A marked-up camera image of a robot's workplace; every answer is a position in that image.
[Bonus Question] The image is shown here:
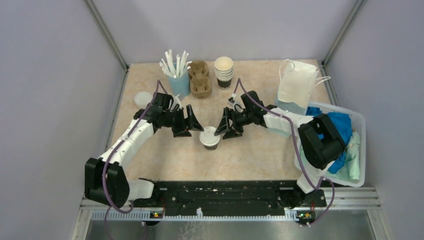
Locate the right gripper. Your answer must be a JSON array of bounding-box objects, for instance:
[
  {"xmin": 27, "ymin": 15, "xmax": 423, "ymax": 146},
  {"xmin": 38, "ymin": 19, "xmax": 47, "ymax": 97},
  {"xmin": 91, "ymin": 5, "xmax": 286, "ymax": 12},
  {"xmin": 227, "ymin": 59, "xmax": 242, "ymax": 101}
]
[{"xmin": 214, "ymin": 107, "xmax": 253, "ymax": 141}]

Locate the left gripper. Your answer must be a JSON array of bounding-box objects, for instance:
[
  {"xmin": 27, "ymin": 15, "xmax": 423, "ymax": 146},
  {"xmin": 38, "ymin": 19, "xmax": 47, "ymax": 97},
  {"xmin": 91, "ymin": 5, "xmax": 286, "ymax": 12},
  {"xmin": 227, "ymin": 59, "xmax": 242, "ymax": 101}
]
[{"xmin": 162, "ymin": 104, "xmax": 204, "ymax": 137}]

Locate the white plastic cup lid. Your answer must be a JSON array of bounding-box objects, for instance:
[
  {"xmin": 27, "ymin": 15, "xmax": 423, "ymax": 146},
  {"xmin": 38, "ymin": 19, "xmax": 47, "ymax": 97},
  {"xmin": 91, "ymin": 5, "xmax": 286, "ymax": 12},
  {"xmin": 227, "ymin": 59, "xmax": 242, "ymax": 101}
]
[{"xmin": 199, "ymin": 126, "xmax": 221, "ymax": 145}]

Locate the black paper coffee cup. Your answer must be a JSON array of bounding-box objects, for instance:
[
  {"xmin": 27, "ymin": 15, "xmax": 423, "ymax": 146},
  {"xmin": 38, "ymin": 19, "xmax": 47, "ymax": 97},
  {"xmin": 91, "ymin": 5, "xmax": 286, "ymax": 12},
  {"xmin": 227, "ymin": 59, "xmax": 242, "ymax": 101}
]
[{"xmin": 203, "ymin": 142, "xmax": 219, "ymax": 151}]

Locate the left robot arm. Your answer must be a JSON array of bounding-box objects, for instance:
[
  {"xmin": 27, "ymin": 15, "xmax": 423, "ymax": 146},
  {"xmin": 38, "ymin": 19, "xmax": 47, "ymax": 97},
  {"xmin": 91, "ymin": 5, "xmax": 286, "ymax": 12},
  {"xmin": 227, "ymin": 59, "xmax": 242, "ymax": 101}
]
[{"xmin": 84, "ymin": 92, "xmax": 204, "ymax": 209}]

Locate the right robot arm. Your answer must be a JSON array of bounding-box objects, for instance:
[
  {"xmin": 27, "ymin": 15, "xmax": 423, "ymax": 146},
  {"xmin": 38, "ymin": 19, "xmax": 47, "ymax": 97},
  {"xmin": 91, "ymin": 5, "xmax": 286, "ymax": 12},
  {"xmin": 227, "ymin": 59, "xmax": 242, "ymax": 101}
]
[{"xmin": 214, "ymin": 90, "xmax": 347, "ymax": 206}]

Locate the white takeout paper bag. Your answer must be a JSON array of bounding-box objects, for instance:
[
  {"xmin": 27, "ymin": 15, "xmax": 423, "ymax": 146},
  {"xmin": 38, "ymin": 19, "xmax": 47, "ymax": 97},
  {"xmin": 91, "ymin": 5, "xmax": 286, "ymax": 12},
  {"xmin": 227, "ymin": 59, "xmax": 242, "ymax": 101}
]
[{"xmin": 277, "ymin": 59, "xmax": 331, "ymax": 108}]

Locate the brown cardboard cup carrier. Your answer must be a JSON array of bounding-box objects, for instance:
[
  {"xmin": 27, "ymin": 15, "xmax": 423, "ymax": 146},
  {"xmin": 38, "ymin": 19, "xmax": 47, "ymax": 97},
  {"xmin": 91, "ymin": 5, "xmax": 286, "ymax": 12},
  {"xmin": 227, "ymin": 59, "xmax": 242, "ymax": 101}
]
[{"xmin": 188, "ymin": 60, "xmax": 212, "ymax": 98}]

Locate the blue straw holder cup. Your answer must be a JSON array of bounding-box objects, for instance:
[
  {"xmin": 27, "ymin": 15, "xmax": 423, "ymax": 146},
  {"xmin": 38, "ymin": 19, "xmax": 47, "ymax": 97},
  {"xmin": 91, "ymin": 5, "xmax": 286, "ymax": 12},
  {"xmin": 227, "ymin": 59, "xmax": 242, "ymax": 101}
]
[{"xmin": 167, "ymin": 70, "xmax": 191, "ymax": 97}]

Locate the stack of white lids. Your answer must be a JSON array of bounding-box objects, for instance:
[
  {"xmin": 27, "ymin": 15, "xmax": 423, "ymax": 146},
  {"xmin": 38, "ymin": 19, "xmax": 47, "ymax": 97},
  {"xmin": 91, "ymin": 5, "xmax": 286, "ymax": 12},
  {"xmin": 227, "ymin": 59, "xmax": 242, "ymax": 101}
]
[{"xmin": 133, "ymin": 91, "xmax": 153, "ymax": 109}]

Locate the white wrapped straws bundle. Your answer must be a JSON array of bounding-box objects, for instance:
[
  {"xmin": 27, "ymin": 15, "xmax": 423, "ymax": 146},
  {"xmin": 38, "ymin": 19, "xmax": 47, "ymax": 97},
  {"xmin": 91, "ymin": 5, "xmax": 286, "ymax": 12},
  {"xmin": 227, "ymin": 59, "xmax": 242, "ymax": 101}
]
[{"xmin": 158, "ymin": 49, "xmax": 192, "ymax": 79}]

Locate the stack of paper cups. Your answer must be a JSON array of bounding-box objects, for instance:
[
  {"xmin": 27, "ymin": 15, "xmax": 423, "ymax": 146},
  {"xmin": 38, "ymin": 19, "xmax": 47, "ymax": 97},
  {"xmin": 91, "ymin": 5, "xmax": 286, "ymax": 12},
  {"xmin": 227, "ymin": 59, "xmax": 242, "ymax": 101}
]
[{"xmin": 214, "ymin": 56, "xmax": 234, "ymax": 90}]

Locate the blue cloth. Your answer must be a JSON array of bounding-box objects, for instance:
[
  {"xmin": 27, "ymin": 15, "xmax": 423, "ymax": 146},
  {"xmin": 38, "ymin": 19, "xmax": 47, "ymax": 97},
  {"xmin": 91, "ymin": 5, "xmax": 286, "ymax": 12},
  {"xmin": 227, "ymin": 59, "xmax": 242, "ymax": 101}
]
[{"xmin": 306, "ymin": 106, "xmax": 353, "ymax": 174}]

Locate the light green cloth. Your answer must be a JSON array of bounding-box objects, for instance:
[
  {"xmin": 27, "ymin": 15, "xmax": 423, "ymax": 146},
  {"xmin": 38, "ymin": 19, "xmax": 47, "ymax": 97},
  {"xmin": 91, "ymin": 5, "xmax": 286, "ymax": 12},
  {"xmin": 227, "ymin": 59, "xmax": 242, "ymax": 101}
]
[{"xmin": 299, "ymin": 130, "xmax": 362, "ymax": 181}]

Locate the white plastic basket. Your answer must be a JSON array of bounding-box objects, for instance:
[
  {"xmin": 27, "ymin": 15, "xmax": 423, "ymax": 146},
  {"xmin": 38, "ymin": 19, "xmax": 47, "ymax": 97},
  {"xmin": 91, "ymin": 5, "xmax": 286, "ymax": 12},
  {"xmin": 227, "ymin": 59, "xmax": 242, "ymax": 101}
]
[{"xmin": 308, "ymin": 101, "xmax": 367, "ymax": 188}]

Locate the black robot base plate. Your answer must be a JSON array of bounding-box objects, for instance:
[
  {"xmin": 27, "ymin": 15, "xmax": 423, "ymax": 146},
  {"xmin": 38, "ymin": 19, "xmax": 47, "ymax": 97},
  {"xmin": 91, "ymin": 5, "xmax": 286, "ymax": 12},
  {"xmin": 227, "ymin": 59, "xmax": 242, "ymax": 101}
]
[{"xmin": 134, "ymin": 180, "xmax": 328, "ymax": 217}]

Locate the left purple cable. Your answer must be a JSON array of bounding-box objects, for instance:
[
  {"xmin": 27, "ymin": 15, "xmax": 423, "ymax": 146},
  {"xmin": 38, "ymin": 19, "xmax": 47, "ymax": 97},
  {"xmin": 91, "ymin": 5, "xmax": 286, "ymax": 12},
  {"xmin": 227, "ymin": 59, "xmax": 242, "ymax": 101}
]
[{"xmin": 101, "ymin": 79, "xmax": 169, "ymax": 240}]

